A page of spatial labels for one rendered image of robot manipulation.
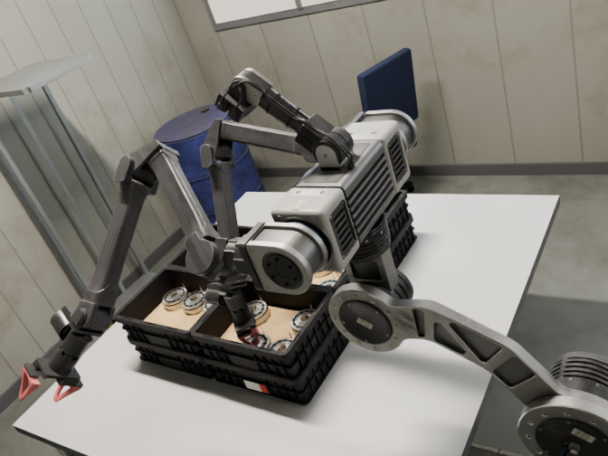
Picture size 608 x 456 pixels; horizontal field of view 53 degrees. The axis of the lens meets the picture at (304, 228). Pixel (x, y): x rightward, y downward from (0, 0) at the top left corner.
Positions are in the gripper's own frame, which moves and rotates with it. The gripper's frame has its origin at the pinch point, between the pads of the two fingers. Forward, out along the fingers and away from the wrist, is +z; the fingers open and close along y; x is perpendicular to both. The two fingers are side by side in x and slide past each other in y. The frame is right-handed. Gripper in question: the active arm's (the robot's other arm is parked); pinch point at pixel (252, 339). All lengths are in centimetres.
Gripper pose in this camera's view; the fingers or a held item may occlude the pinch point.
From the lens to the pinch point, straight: 200.6
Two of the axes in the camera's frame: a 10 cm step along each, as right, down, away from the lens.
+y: 2.2, 4.5, -8.7
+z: 2.8, 8.2, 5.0
